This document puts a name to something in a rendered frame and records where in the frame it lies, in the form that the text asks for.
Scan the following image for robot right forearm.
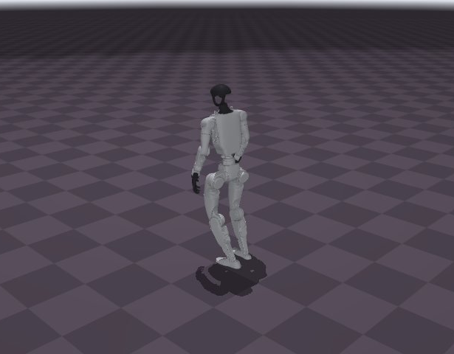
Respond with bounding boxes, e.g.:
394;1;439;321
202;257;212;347
234;142;248;161

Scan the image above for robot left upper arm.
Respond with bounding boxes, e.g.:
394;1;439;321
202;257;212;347
200;117;216;156

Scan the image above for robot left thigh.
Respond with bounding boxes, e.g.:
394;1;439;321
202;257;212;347
204;171;225;226

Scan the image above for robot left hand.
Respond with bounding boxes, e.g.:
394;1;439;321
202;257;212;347
191;173;200;194

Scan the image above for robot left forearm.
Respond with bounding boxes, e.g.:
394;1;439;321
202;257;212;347
192;146;206;177

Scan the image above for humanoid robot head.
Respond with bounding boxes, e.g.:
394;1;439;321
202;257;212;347
210;84;234;114

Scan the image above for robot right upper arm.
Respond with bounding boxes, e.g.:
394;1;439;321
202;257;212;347
237;109;250;144

